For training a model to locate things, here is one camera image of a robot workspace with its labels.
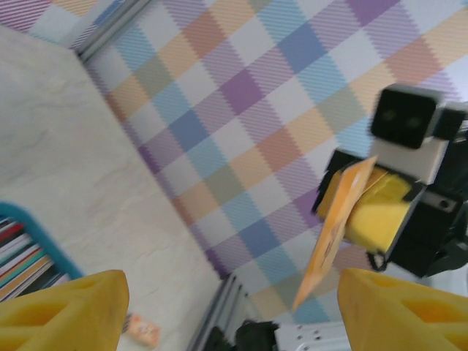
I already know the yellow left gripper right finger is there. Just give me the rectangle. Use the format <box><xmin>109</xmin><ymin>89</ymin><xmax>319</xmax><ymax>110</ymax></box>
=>
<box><xmin>337</xmin><ymin>267</ymin><xmax>468</xmax><ymax>351</ymax></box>

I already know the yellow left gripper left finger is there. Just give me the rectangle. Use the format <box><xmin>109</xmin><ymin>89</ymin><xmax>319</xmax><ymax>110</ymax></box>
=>
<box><xmin>0</xmin><ymin>269</ymin><xmax>130</xmax><ymax>351</ymax></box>

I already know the orange credit card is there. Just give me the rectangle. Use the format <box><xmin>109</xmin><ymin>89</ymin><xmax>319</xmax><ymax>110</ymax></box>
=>
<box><xmin>291</xmin><ymin>155</ymin><xmax>378</xmax><ymax>312</ymax></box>

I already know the blue card tray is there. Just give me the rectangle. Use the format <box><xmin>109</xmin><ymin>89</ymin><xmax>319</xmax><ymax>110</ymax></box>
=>
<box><xmin>0</xmin><ymin>202</ymin><xmax>86</xmax><ymax>304</ymax></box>

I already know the red credit card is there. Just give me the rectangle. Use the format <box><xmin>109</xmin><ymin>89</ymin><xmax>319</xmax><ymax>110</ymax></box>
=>
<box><xmin>0</xmin><ymin>223</ymin><xmax>25</xmax><ymax>243</ymax></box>

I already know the small orange packet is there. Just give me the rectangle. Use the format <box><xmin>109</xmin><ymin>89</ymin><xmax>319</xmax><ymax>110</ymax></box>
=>
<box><xmin>122</xmin><ymin>312</ymin><xmax>162</xmax><ymax>349</ymax></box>

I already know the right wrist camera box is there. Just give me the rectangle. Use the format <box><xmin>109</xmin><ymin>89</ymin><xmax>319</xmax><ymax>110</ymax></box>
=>
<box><xmin>369</xmin><ymin>83</ymin><xmax>450</xmax><ymax>188</ymax></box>

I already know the aluminium corner post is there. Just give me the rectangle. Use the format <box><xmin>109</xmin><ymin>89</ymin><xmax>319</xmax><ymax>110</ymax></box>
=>
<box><xmin>69</xmin><ymin>0</ymin><xmax>153</xmax><ymax>63</ymax></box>

